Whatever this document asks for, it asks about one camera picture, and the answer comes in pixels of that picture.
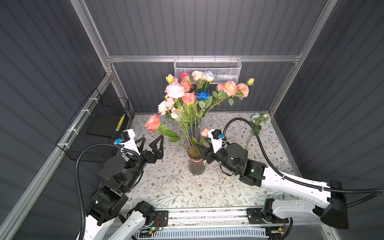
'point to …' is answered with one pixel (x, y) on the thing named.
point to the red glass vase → (196, 164)
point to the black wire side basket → (101, 120)
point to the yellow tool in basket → (120, 123)
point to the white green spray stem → (256, 120)
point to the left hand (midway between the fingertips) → (154, 137)
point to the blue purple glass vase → (194, 132)
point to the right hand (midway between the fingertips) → (202, 143)
